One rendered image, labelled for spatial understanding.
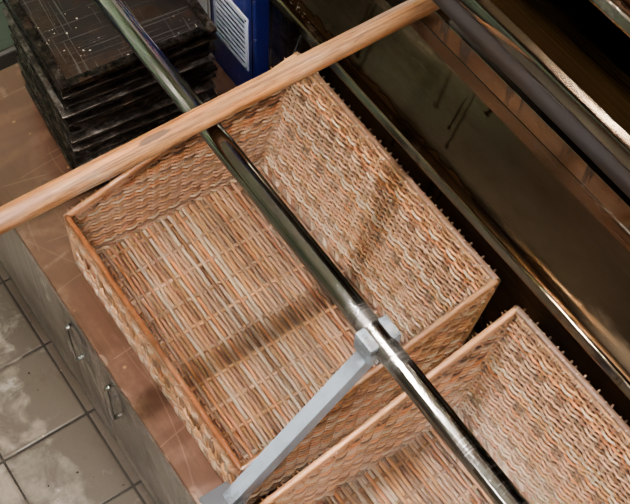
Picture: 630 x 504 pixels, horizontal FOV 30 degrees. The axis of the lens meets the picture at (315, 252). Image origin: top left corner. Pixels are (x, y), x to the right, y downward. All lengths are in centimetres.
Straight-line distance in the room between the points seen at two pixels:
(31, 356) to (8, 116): 62
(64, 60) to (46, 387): 90
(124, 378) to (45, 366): 71
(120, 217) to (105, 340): 22
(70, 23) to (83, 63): 9
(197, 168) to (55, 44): 32
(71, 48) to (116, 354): 52
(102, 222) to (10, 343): 73
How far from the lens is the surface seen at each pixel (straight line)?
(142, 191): 204
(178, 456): 192
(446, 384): 181
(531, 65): 126
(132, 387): 198
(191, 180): 210
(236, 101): 149
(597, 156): 123
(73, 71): 198
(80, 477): 256
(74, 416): 261
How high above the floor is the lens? 235
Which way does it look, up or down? 57 degrees down
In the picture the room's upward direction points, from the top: 4 degrees clockwise
